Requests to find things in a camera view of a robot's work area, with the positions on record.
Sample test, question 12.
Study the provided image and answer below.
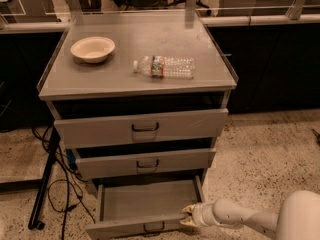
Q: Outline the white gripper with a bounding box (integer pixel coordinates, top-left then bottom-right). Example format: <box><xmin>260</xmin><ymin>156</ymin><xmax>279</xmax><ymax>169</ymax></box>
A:
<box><xmin>180</xmin><ymin>203</ymin><xmax>216</xmax><ymax>227</ymax></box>

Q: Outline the grey bottom drawer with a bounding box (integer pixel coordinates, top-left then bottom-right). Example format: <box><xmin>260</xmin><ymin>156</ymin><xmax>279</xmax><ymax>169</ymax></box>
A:
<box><xmin>86</xmin><ymin>174</ymin><xmax>204</xmax><ymax>240</ymax></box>

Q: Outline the grey drawer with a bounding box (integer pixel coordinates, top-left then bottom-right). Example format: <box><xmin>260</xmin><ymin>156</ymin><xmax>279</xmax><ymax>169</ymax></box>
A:
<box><xmin>54</xmin><ymin>109</ymin><xmax>228</xmax><ymax>149</ymax></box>
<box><xmin>76</xmin><ymin>148</ymin><xmax>216</xmax><ymax>179</ymax></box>
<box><xmin>86</xmin><ymin>174</ymin><xmax>204</xmax><ymax>240</ymax></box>

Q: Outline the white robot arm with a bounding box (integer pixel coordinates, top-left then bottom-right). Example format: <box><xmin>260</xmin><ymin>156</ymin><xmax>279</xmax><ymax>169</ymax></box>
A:
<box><xmin>180</xmin><ymin>190</ymin><xmax>320</xmax><ymax>240</ymax></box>

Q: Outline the grey top drawer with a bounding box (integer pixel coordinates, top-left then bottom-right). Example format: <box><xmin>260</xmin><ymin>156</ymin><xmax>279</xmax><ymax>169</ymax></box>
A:
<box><xmin>54</xmin><ymin>109</ymin><xmax>228</xmax><ymax>149</ymax></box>

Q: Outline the grey middle drawer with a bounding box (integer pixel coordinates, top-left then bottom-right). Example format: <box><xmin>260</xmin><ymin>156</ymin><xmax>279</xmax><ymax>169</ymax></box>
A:
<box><xmin>76</xmin><ymin>148</ymin><xmax>216</xmax><ymax>179</ymax></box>

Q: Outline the grey drawer cabinet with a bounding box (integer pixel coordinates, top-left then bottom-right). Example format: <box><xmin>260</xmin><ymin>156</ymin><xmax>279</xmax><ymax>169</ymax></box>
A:
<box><xmin>39</xmin><ymin>11</ymin><xmax>237</xmax><ymax>184</ymax></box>

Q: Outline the clear plastic water bottle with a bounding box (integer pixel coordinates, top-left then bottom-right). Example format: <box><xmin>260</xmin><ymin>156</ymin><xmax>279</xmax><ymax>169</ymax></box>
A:
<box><xmin>133</xmin><ymin>55</ymin><xmax>195</xmax><ymax>80</ymax></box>

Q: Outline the black metal stand leg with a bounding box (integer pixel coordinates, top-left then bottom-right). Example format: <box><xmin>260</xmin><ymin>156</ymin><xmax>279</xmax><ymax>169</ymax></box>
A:
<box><xmin>28</xmin><ymin>128</ymin><xmax>60</xmax><ymax>230</ymax></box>

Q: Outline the white paper bowl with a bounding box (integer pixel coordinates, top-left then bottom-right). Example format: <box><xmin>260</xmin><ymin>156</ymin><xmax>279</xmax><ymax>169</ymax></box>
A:
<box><xmin>70</xmin><ymin>37</ymin><xmax>115</xmax><ymax>64</ymax></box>

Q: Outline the black floor cable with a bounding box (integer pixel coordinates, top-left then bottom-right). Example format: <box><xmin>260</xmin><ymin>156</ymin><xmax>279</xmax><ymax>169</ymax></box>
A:
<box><xmin>31</xmin><ymin>126</ymin><xmax>100</xmax><ymax>240</ymax></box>

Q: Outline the white horizontal rail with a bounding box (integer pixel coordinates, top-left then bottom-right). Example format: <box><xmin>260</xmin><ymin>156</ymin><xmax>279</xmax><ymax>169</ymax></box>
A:
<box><xmin>0</xmin><ymin>14</ymin><xmax>320</xmax><ymax>34</ymax></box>

